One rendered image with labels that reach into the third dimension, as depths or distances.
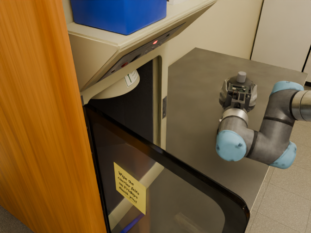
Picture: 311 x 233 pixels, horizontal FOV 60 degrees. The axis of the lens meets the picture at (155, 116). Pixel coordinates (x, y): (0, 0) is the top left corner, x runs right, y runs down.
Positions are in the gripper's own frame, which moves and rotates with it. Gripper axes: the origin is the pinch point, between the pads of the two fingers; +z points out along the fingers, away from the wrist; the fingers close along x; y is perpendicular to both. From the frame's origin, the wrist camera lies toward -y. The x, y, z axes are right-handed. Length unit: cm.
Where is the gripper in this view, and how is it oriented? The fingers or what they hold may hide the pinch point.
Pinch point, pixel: (238, 90)
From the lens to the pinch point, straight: 100.8
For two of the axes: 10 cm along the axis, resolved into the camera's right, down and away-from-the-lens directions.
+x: -9.5, -1.8, 2.5
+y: 0.0, -8.1, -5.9
